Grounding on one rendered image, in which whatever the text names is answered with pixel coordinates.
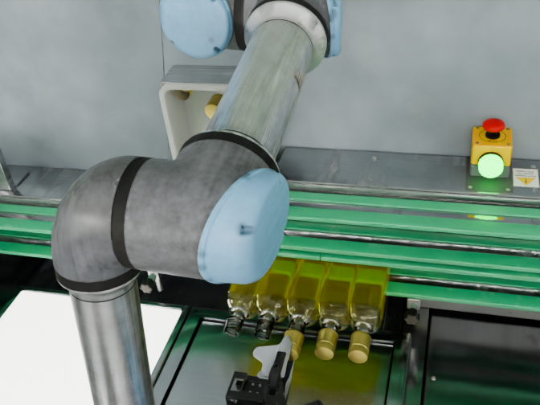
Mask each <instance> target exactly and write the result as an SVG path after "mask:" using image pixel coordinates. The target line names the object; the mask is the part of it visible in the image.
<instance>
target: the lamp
mask: <svg viewBox="0 0 540 405"><path fill-rule="evenodd" d="M503 166H504V160H503V157H502V156H501V155H500V154H499V153H494V152H488V153H484V154H482V155H481V156H480V157H479V159H478V170H479V172H480V173H481V175H483V176H484V177H487V178H495V177H497V176H499V175H500V174H501V173H502V171H503Z"/></svg>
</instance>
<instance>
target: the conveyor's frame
mask: <svg viewBox="0 0 540 405"><path fill-rule="evenodd" d="M7 167H8V169H9V171H10V172H11V171H12V170H19V171H29V174H28V175H27V176H26V177H25V178H24V179H23V180H22V181H21V182H20V183H19V184H18V185H17V186H14V188H13V189H12V190H0V201H1V202H11V203H29V204H39V205H48V206H59V204H60V203H61V201H62V199H63V197H64V195H65V194H66V193H67V191H68V189H69V188H70V186H71V185H72V183H73V182H74V181H75V180H76V179H77V178H78V177H79V176H80V175H81V174H83V173H84V172H85V171H86V170H75V169H63V168H51V167H39V166H17V165H7ZM278 167H279V170H280V173H281V174H282V175H283V176H284V177H285V179H286V180H287V183H288V188H289V189H291V191H292V189H298V190H320V191H328V192H330V191H332V192H343V193H355V194H368V197H369V194H377V195H388V198H389V196H400V197H409V199H410V197H412V198H429V201H430V200H431V198H434V199H446V200H451V202H452V200H457V201H469V202H472V204H473V202H481V203H494V204H495V203H503V204H514V205H516V207H517V205H526V206H537V207H538V209H539V207H540V161H532V160H517V159H512V171H513V194H502V193H489V192H477V191H465V175H466V157H457V156H443V155H427V154H413V153H384V152H368V151H353V150H340V149H309V148H293V147H285V148H284V152H283V153H282V156H281V158H280V160H279V163H278ZM494 204H493V205H494Z"/></svg>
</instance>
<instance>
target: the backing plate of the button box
mask: <svg viewBox="0 0 540 405"><path fill-rule="evenodd" d="M465 191H477V192H489V193H502V194H513V171H512V159H511V163H510V169H509V177H508V178H497V177H495V178H487V177H483V176H471V175H470V157H466V175H465Z"/></svg>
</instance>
